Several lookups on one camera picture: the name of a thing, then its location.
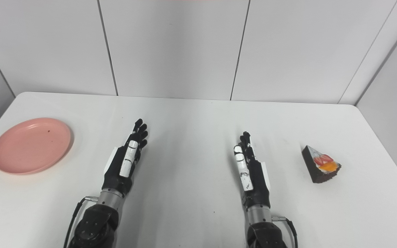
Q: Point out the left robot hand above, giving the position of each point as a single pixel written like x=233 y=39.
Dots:
x=121 y=170

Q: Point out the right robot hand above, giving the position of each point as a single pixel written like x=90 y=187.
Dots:
x=255 y=181

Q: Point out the pink plate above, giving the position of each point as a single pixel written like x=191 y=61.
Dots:
x=31 y=145

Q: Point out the chocolate cake slice with fruit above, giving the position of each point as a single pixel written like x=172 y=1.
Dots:
x=319 y=167

